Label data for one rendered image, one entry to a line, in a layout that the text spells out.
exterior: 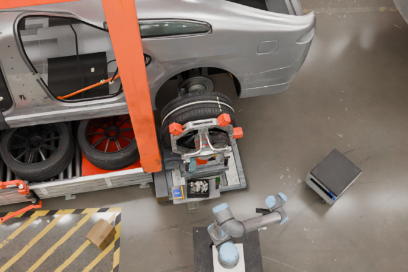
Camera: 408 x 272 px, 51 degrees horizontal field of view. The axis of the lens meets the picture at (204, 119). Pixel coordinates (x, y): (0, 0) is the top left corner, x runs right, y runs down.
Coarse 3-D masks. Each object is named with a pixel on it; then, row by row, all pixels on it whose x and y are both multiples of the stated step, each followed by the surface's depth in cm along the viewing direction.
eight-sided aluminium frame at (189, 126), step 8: (200, 120) 352; (208, 120) 352; (216, 120) 353; (184, 128) 355; (192, 128) 348; (200, 128) 351; (224, 128) 358; (232, 128) 365; (176, 136) 356; (232, 136) 373; (176, 144) 368; (216, 144) 392; (224, 144) 385; (176, 152) 381; (184, 152) 384
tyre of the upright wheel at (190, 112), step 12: (180, 96) 360; (192, 96) 357; (204, 96) 357; (216, 96) 363; (168, 108) 366; (180, 108) 355; (192, 108) 351; (204, 108) 352; (216, 108) 355; (228, 108) 365; (168, 120) 360; (180, 120) 352; (168, 132) 365
